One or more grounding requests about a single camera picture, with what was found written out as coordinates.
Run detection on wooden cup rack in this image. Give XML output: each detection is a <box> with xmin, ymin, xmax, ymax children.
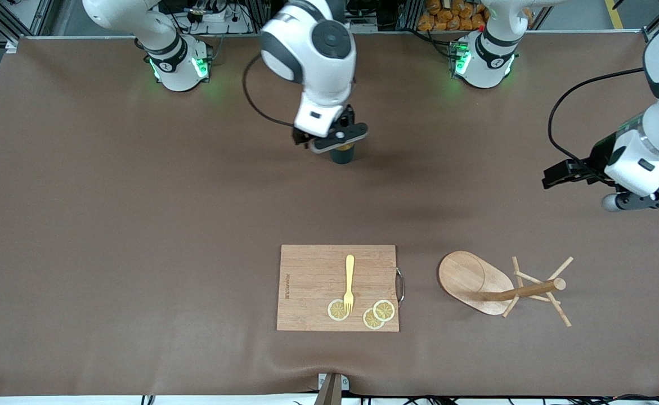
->
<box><xmin>438</xmin><ymin>250</ymin><xmax>575</xmax><ymax>328</ymax></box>

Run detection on orange bread bag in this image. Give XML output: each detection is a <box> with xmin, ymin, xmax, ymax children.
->
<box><xmin>418</xmin><ymin>0</ymin><xmax>532</xmax><ymax>33</ymax></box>

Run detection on white power strip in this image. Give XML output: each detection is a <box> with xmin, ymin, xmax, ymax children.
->
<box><xmin>189</xmin><ymin>6</ymin><xmax>237</xmax><ymax>23</ymax></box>

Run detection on yellow plastic fork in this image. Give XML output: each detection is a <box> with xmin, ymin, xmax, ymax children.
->
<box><xmin>343</xmin><ymin>254</ymin><xmax>356</xmax><ymax>314</ymax></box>

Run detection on aluminium frame struts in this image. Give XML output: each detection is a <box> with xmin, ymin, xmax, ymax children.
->
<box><xmin>0</xmin><ymin>0</ymin><xmax>54</xmax><ymax>38</ymax></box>

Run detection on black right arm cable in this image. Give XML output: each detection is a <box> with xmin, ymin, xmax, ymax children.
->
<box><xmin>243</xmin><ymin>53</ymin><xmax>299</xmax><ymax>128</ymax></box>

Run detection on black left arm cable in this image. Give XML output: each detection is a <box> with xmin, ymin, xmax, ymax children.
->
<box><xmin>548</xmin><ymin>67</ymin><xmax>645</xmax><ymax>175</ymax></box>

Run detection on wooden cutting board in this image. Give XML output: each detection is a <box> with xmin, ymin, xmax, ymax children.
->
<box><xmin>276</xmin><ymin>244</ymin><xmax>406</xmax><ymax>332</ymax></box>

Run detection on dark green cup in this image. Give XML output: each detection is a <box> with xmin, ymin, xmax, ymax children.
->
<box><xmin>329</xmin><ymin>143</ymin><xmax>356</xmax><ymax>165</ymax></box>

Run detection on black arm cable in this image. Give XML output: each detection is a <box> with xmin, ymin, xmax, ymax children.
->
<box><xmin>548</xmin><ymin>67</ymin><xmax>645</xmax><ymax>175</ymax></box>
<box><xmin>243</xmin><ymin>53</ymin><xmax>299</xmax><ymax>128</ymax></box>

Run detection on brown table mat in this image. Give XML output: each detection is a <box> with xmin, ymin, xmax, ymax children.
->
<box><xmin>0</xmin><ymin>31</ymin><xmax>659</xmax><ymax>398</ymax></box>

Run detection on metal table clamp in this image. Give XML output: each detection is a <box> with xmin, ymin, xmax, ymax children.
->
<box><xmin>313</xmin><ymin>372</ymin><xmax>350</xmax><ymax>405</ymax></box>

